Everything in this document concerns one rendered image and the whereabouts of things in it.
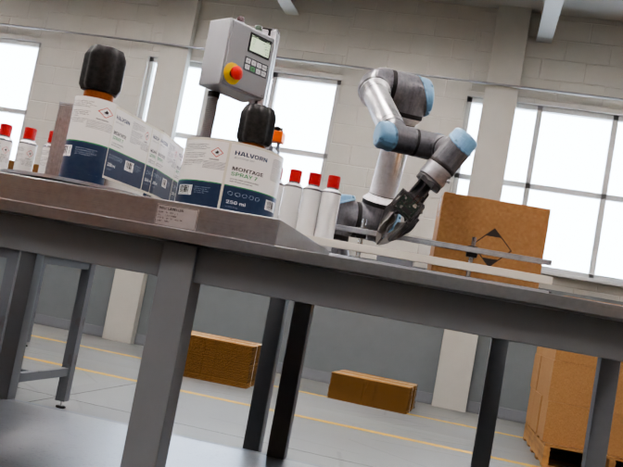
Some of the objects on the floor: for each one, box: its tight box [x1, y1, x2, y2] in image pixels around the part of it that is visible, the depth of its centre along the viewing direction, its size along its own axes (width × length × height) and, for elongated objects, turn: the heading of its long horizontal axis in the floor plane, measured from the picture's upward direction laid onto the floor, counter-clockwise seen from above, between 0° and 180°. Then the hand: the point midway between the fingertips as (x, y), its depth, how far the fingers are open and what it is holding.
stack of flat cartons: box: [183, 331, 261, 389], centre depth 638 cm, size 64×53×31 cm
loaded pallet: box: [523, 347, 623, 467], centre depth 548 cm, size 120×83×89 cm
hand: (380, 241), depth 214 cm, fingers closed
